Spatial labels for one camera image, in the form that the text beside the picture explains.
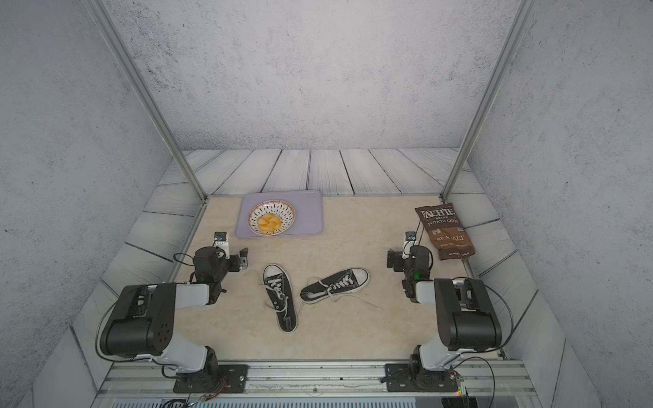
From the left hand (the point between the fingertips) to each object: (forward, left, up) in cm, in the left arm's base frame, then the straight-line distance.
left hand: (237, 247), depth 95 cm
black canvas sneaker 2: (-13, -39, -3) cm, 42 cm away
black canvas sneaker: (-16, -17, -3) cm, 23 cm away
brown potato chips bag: (+11, -82, -5) cm, 83 cm away
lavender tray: (+27, -24, -6) cm, 37 cm away
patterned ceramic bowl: (+24, -13, -5) cm, 28 cm away
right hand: (-1, -62, 0) cm, 63 cm away
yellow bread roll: (+15, -9, -4) cm, 18 cm away
